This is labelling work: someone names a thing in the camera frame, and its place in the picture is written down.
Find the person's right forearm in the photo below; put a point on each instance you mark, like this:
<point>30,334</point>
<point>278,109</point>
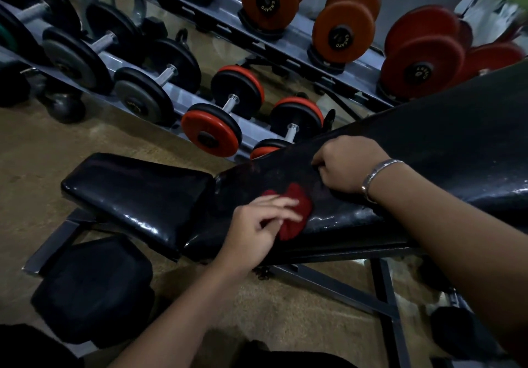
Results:
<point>453,235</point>

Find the black bench seat pad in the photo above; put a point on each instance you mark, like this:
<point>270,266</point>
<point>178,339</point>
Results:
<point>136,194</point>

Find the person's left forearm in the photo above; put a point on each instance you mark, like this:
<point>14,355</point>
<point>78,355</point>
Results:
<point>185,318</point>

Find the person's black trousers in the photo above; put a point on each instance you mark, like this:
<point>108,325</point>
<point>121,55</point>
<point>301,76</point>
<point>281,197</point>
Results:
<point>33,349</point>

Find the grey metal bench frame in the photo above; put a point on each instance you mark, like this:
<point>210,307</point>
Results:
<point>330,289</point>

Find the person's left hand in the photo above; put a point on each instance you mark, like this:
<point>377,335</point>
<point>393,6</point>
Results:
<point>245,239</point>

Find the person's left middle finger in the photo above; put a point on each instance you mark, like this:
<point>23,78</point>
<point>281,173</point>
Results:
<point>276,201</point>

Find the black bench backrest pad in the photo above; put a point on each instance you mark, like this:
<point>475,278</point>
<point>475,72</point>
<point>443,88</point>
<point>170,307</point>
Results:
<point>433,144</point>

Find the person's right hand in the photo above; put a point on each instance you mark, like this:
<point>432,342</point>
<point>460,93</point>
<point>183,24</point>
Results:
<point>350,163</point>

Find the black dumbbell with red ends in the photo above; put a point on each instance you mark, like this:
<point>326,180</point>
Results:
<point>295,118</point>
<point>210,130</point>

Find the black kettlebell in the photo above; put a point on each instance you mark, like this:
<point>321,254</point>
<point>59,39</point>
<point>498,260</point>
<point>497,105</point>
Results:
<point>66,107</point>

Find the black grey dumbbell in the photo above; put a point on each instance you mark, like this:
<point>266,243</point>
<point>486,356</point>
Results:
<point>29,12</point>
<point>144,95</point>
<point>82,54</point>

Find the grey metal dumbbell rack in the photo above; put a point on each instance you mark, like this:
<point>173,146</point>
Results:
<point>284,45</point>

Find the white glossy sheet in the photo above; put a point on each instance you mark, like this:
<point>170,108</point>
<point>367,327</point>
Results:
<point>486,14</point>

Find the person's left thumb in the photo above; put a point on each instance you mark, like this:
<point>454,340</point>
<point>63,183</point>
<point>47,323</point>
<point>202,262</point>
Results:
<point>274,227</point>

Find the red cloth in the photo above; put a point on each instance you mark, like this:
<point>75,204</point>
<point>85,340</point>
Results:
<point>299,211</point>

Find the person's right fingers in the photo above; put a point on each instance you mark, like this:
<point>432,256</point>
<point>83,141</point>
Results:
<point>326,163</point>

